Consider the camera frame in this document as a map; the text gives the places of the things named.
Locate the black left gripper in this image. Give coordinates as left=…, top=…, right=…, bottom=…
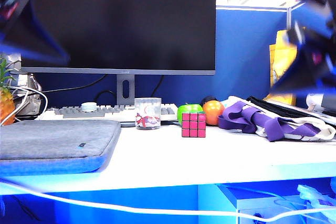
left=0, top=0, right=71, bottom=65

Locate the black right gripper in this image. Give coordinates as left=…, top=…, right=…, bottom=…
left=269, top=24, right=336, bottom=95

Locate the Rubik's cube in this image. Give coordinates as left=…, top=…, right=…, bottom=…
left=181, top=112, right=207, bottom=138

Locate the white and grey device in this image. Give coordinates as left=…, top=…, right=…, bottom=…
left=306, top=92, right=336, bottom=117

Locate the large yellow pouch bag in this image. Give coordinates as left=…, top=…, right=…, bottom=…
left=264, top=29, right=300, bottom=106

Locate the black folded cloth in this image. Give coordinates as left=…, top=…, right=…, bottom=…
left=246, top=95, right=336, bottom=126

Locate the small yellow pouch bag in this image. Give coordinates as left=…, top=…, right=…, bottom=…
left=269, top=44, right=277, bottom=88

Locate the silver robot figurine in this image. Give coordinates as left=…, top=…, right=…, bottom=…
left=2, top=53, right=44, bottom=116

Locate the toy pineapple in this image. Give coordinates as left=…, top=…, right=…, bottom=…
left=0, top=56, right=17, bottom=126

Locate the grey and white keyboard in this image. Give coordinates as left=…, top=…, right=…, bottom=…
left=35, top=103, right=179, bottom=124

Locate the white round keyboard knob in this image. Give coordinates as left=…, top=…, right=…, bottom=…
left=81, top=102, right=98, bottom=112

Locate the orange fruit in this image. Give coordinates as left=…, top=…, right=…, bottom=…
left=203, top=100, right=226, bottom=126

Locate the black round object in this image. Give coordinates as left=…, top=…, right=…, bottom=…
left=201, top=94, right=218, bottom=105

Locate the grey monitor stand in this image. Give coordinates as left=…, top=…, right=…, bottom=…
left=117, top=74, right=135, bottom=106

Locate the black computer monitor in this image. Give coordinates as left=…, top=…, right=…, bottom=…
left=20, top=0, right=217, bottom=76

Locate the grey felt laptop sleeve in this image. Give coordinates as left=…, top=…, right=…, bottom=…
left=0, top=119, right=122, bottom=177

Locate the clear plastic bag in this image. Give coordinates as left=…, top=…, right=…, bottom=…
left=298, top=184, right=336, bottom=224

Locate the green apple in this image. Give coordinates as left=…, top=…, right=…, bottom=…
left=177, top=102, right=204, bottom=123

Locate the white drawer cabinet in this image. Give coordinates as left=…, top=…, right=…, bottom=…
left=217, top=184, right=336, bottom=224

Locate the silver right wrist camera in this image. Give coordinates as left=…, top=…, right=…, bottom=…
left=285, top=26, right=307, bottom=48

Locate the canvas tote with purple straps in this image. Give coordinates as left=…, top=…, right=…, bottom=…
left=218, top=95, right=336, bottom=143

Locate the thin white looped cable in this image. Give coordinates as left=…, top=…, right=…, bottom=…
left=0, top=84, right=49, bottom=126

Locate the long black monitor cable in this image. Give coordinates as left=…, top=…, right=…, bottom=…
left=41, top=74, right=109, bottom=94

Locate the looped black cable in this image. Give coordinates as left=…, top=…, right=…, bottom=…
left=94, top=90, right=118, bottom=104

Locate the short black cable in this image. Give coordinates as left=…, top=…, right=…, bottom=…
left=150, top=74, right=165, bottom=98

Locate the long white cable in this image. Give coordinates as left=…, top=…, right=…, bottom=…
left=0, top=178, right=336, bottom=222

